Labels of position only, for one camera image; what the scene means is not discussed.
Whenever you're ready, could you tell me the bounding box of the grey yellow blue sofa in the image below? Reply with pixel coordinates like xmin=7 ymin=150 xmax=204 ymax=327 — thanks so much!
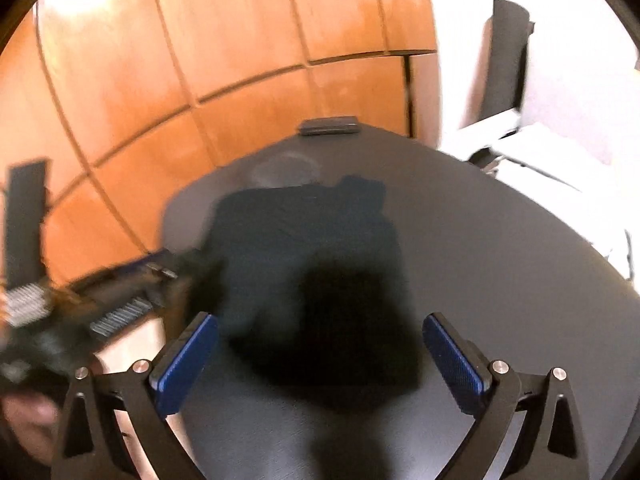
xmin=449 ymin=0 xmax=640 ymax=177

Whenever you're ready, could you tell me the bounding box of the light grey garment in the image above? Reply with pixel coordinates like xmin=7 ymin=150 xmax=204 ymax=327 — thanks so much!
xmin=494 ymin=127 xmax=637 ymax=282

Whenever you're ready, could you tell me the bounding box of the person's left hand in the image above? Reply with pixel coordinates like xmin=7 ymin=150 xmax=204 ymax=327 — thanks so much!
xmin=0 ymin=393 xmax=60 ymax=467

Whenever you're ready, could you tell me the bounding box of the black knit garment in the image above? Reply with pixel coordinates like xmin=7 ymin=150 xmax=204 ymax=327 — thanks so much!
xmin=192 ymin=175 xmax=424 ymax=412

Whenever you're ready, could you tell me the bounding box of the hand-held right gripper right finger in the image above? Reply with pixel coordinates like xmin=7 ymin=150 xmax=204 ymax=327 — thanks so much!
xmin=422 ymin=311 xmax=594 ymax=480

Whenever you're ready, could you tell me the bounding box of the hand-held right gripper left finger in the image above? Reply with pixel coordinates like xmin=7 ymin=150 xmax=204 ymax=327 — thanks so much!
xmin=50 ymin=311 xmax=219 ymax=480

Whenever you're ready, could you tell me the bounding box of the wooden panelled wardrobe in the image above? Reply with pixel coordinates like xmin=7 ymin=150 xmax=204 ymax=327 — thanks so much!
xmin=0 ymin=0 xmax=442 ymax=287

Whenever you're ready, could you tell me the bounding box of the small dark grey block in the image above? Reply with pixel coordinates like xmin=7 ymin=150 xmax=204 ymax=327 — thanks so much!
xmin=298 ymin=116 xmax=361 ymax=136

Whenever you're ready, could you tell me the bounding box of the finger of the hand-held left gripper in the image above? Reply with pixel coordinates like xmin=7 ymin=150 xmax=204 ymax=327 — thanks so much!
xmin=75 ymin=251 xmax=222 ymax=307

